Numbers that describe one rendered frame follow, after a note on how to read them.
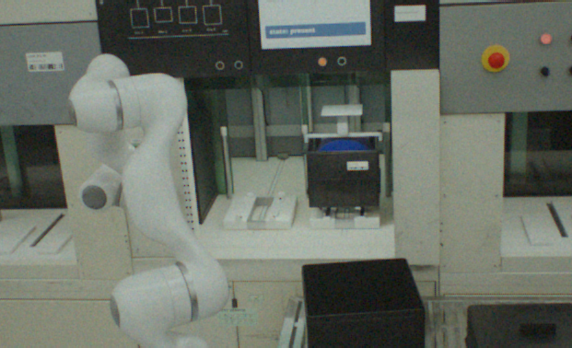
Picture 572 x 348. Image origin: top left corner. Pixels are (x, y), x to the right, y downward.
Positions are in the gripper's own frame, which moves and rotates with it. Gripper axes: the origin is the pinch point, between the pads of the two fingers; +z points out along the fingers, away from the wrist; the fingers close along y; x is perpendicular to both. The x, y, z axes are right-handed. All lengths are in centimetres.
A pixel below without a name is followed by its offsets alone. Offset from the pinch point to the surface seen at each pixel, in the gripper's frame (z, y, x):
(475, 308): -24, 90, -34
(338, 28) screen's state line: 3, 57, 32
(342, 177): 23, 55, -16
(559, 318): -28, 109, -34
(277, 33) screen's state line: 3, 41, 31
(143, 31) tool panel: 3.4, 5.8, 32.7
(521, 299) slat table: -1, 104, -44
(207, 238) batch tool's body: 17.2, 13.8, -33.2
